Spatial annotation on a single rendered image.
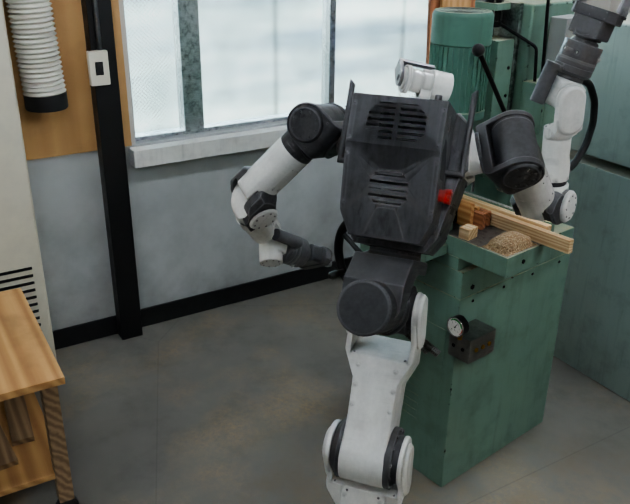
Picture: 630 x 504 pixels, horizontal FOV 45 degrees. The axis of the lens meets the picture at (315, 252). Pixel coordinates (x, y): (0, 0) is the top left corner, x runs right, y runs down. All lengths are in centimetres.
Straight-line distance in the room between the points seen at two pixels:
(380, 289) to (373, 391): 32
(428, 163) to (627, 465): 172
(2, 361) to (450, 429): 141
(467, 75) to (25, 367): 154
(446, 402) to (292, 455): 62
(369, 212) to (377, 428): 49
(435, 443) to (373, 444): 88
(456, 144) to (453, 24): 67
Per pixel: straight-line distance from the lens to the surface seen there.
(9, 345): 253
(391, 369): 171
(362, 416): 174
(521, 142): 163
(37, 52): 292
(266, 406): 301
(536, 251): 224
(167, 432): 292
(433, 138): 152
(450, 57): 226
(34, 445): 267
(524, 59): 242
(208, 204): 349
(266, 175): 180
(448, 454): 262
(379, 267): 157
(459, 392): 250
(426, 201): 153
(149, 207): 339
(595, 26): 182
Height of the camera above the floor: 176
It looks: 24 degrees down
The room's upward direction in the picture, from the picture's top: 1 degrees clockwise
